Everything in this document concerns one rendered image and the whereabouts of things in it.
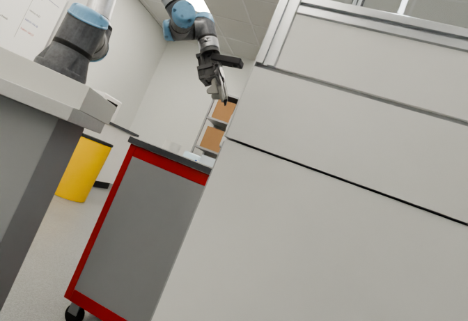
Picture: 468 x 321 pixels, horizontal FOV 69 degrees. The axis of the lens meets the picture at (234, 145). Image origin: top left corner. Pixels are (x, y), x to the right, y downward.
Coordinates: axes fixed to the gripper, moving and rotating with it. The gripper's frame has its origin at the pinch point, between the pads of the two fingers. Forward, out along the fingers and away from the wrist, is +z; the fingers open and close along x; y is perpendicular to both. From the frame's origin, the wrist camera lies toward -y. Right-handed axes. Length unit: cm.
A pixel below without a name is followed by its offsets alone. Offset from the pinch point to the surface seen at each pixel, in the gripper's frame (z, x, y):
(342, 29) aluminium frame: 17, 55, -33
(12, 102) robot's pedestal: 1, 39, 50
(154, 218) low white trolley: 34, -11, 38
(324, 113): 30, 55, -26
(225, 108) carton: -143, -372, 71
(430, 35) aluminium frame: 22, 55, -45
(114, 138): -114, -296, 217
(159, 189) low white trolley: 23.7, -11.4, 34.3
